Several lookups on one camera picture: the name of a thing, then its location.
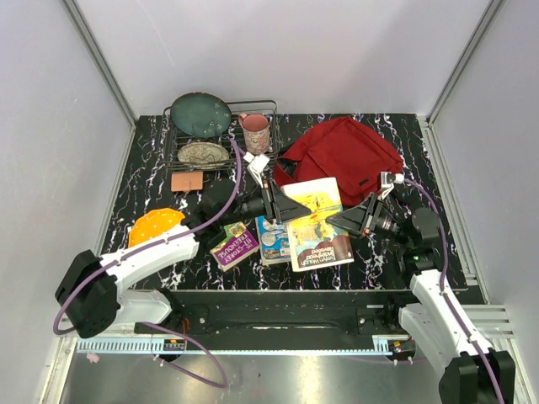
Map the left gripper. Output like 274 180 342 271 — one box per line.
220 178 310 226

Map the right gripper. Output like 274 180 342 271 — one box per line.
326 192 412 247

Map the blue cartoon book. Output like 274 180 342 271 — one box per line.
255 216 291 266

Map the yellow illustrated book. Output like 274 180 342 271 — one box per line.
281 178 354 273

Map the purple treehouse book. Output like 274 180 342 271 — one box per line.
211 222 260 272

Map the red student backpack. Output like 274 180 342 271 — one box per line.
273 117 403 207

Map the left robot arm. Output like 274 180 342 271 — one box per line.
53 179 312 338

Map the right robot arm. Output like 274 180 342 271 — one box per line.
327 194 515 403

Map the pink patterned mug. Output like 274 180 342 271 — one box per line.
238 113 270 155

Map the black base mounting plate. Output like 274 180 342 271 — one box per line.
158 290 419 335

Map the beige patterned plate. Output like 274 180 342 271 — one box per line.
177 142 229 167

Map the pink leather wallet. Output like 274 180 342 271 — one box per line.
171 171 204 192

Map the teal round plate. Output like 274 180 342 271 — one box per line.
170 93 232 139

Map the orange yellow plate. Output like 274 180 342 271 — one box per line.
128 208 185 247

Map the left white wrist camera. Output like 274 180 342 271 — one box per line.
243 151 270 187

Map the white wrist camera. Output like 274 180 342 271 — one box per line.
243 151 270 187
377 172 405 200

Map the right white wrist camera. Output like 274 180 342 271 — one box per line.
377 172 405 200

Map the dark wire dish rack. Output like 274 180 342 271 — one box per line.
159 99 283 173

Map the aluminium frame rail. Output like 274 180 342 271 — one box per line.
56 305 517 354

